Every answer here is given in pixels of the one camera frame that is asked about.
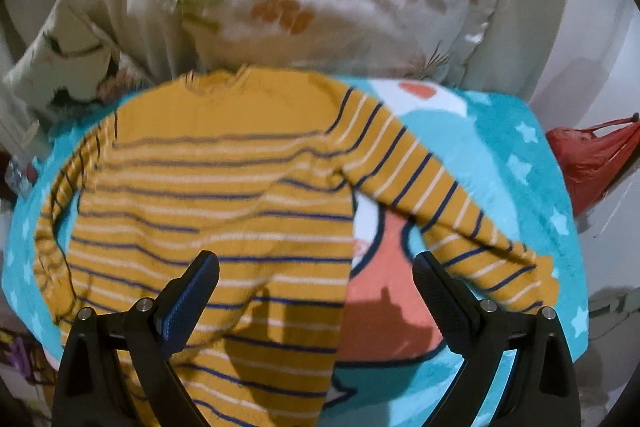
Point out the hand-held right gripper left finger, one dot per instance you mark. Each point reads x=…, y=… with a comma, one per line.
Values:
x=187, y=302

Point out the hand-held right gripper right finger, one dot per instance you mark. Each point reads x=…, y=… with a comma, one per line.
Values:
x=445, y=302

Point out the yellow striped sweater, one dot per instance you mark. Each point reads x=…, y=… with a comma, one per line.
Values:
x=200, y=182

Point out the teal star printed mat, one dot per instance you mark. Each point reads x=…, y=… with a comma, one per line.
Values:
x=500, y=157

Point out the red plastic bag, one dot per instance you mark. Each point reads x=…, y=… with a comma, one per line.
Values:
x=580, y=162

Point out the clear glass mug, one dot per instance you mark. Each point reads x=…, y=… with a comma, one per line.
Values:
x=17, y=177

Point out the cream eyelash print cushion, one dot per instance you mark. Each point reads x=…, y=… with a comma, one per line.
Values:
x=55, y=67

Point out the white floral ruffled pillow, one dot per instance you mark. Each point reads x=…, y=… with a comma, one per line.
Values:
x=350, y=7

